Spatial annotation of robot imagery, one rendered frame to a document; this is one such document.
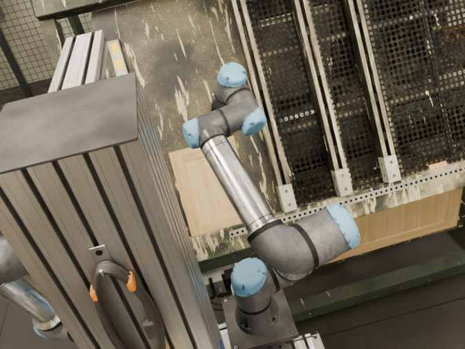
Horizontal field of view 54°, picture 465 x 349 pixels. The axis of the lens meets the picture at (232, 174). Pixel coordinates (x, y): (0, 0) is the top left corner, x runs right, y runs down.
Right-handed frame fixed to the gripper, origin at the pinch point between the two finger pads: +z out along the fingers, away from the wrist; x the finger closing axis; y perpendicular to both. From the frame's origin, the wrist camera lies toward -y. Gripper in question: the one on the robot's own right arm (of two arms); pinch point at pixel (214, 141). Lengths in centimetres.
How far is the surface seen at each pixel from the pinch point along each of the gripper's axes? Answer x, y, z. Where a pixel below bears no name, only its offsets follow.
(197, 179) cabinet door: 2, 13, 60
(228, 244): -17, -12, 70
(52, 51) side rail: 73, 50, 34
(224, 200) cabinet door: -12, 6, 63
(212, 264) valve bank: -12, -21, 77
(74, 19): 82, 101, 70
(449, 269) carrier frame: -150, 3, 101
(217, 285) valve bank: -15, -31, 74
